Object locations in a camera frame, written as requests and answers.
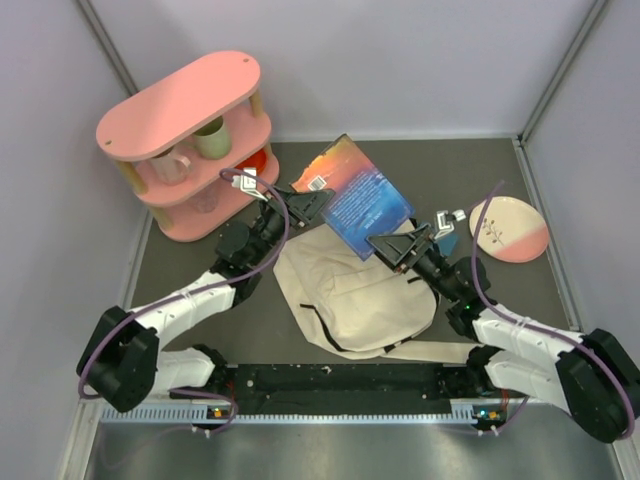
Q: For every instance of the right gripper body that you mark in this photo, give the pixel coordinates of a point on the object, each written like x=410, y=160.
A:
x=428, y=261

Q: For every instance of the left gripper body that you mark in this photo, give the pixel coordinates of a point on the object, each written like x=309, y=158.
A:
x=271, y=226

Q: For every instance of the blue orange book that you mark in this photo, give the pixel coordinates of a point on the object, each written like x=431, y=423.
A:
x=365, y=202

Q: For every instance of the cream canvas backpack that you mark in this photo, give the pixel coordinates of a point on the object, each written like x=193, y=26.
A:
x=359, y=309

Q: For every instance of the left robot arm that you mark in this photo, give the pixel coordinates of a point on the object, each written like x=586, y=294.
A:
x=125, y=359

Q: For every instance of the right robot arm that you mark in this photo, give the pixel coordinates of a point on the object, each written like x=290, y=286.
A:
x=589, y=376

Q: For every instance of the blue wallet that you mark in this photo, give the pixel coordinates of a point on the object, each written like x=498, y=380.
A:
x=446, y=244

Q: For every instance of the orange bowl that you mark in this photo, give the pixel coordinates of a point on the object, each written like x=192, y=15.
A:
x=257, y=161

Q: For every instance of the clear glass cup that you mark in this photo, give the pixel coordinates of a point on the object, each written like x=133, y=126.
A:
x=206, y=200

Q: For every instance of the pink cream plate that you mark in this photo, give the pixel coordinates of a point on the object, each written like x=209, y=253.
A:
x=513, y=231

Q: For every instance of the green mug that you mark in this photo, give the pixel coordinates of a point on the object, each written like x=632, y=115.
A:
x=213, y=140

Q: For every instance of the pink mug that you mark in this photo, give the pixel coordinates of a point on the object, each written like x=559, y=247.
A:
x=171, y=166

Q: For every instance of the pink three-tier shelf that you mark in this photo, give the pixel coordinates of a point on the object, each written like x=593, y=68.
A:
x=168, y=113

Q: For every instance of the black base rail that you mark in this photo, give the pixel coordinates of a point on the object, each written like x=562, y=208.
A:
x=340, y=389

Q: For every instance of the grey cable duct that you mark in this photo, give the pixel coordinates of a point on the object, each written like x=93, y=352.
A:
x=199, y=413

